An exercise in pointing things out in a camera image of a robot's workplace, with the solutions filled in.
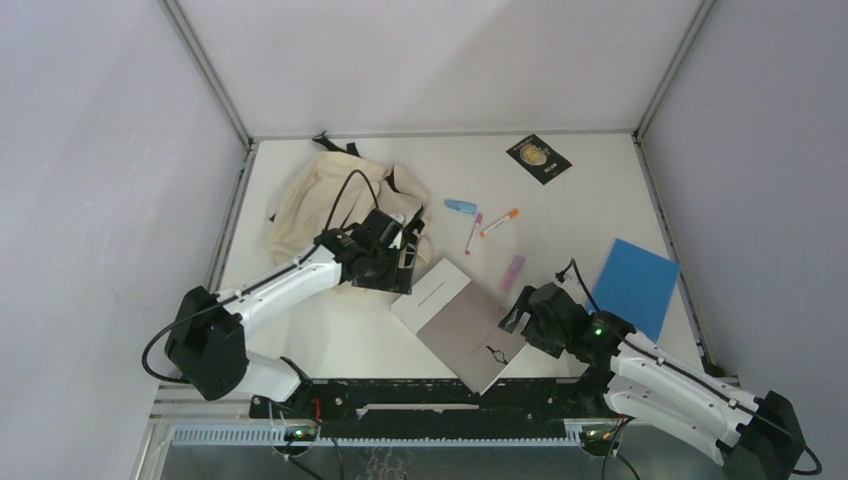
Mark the blue notebook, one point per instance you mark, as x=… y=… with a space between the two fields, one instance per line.
x=637 y=286

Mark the pink marker pen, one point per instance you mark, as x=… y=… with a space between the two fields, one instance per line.
x=474 y=234

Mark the black booklet with gold emblem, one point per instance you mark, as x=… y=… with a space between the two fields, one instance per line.
x=539 y=159

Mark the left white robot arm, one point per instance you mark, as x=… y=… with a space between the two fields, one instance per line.
x=207 y=342

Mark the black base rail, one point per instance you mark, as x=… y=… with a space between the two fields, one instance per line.
x=521 y=409

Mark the light blue eraser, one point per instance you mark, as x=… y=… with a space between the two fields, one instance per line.
x=461 y=206

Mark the orange marker pen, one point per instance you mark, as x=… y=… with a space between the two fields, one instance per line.
x=498 y=223

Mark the pink highlighter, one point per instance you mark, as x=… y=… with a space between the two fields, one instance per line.
x=512 y=273

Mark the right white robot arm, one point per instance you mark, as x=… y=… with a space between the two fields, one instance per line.
x=749 y=437

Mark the beige canvas student bag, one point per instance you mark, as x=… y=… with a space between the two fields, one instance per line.
x=340 y=187

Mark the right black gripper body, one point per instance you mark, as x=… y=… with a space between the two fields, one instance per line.
x=549 y=339

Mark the grey and white book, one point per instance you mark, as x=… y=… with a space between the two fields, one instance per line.
x=458 y=321

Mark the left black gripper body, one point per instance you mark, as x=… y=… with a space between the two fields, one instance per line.
x=384 y=272

